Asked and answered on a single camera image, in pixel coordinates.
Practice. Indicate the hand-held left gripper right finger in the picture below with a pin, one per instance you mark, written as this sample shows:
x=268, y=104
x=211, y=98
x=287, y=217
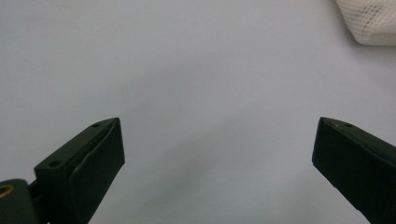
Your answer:
x=358, y=168

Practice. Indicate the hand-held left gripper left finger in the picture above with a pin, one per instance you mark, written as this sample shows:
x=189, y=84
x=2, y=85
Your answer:
x=84, y=168

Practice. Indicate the white mesh laundry bag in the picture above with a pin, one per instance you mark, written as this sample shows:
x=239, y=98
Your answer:
x=372, y=20

